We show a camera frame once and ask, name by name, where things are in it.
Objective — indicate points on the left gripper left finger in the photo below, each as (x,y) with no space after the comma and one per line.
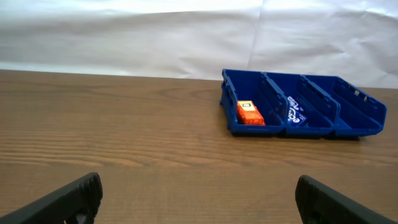
(68,202)

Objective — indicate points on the blue tray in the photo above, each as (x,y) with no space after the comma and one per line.
(357,124)

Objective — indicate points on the blue candy pack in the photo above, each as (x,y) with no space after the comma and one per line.
(295,116)

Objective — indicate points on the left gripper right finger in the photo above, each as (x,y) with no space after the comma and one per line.
(326,208)

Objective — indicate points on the orange candy box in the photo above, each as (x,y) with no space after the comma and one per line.
(260,120)
(247,115)

